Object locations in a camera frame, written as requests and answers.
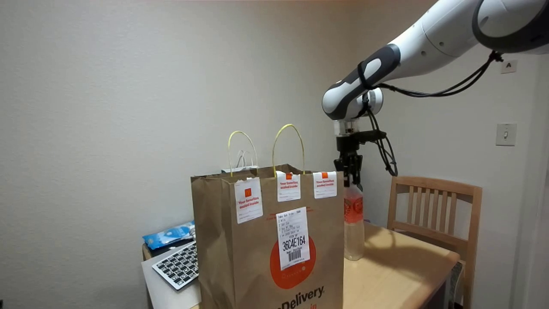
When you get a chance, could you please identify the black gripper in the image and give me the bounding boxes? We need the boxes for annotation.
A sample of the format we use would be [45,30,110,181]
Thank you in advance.
[335,150,363,186]

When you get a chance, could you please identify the clear bottle with red label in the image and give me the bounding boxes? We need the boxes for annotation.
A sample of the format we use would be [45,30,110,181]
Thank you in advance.
[344,185,364,260]

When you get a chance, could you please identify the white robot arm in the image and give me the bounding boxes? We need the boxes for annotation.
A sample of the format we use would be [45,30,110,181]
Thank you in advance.
[321,0,549,186]

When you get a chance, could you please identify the brown McDelivery paper bag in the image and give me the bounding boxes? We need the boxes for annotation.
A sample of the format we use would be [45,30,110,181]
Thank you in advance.
[189,121,347,309]

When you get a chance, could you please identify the wooden chair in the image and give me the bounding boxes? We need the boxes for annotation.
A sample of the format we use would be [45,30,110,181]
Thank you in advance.
[388,174,483,309]

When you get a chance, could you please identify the blue tissue pack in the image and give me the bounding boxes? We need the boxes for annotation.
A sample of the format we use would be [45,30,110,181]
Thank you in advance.
[143,221,196,250]

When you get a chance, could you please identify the white laptop with keyboard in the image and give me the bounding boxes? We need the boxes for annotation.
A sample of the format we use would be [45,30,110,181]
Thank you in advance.
[141,241,201,309]

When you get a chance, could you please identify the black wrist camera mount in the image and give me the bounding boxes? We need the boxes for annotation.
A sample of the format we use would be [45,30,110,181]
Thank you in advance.
[337,130,387,152]

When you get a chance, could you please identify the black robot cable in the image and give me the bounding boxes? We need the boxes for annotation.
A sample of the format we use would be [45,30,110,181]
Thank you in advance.
[357,49,505,178]

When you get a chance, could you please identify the white wall light switch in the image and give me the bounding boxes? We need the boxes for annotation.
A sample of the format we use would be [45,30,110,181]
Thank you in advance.
[496,123,517,145]

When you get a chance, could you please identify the small white wall thermostat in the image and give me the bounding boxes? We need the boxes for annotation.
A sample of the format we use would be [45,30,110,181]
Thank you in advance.
[502,59,519,73]

